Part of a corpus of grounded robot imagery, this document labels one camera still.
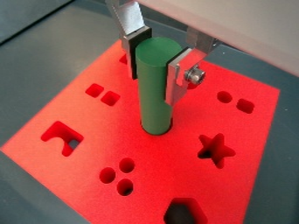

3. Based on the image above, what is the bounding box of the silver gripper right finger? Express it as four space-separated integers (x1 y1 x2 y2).
164 27 217 106

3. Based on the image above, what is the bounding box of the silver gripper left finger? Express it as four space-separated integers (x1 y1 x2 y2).
105 0 152 80

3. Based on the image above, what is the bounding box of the green cylinder peg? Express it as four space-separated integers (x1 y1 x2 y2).
134 37 181 135

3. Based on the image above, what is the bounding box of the red foam shape-sorter block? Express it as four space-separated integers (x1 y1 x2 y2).
1 45 279 224

